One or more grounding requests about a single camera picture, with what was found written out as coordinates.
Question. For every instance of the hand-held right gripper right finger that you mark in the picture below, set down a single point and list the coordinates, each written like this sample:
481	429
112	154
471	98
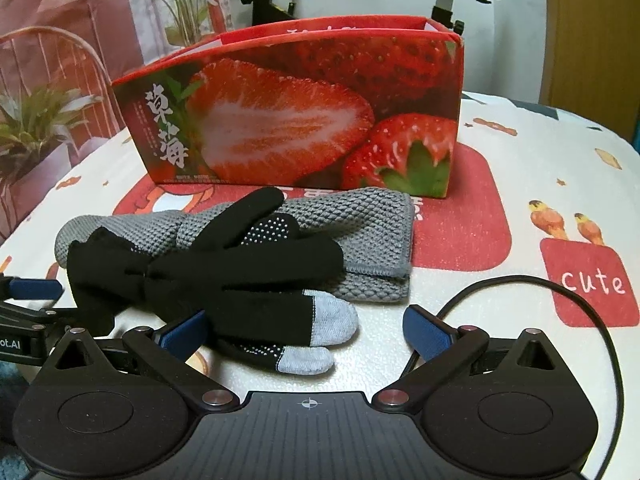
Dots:
425	332

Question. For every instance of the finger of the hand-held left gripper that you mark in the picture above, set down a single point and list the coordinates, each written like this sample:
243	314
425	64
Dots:
35	288

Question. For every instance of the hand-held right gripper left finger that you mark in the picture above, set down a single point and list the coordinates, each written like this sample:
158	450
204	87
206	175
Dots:
186	332

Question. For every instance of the black knit glove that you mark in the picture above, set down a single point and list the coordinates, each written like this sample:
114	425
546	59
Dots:
272	227
250	266

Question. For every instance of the grey knit cloth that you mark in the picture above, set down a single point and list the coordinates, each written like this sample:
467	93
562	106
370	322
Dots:
350	220

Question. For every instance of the red strawberry print box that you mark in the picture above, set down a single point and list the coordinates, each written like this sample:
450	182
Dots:
280	125

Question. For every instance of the printed tablecloth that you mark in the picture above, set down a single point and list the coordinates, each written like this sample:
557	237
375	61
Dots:
550	170

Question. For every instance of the wooden door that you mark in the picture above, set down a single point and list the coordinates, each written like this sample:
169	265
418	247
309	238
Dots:
590	35

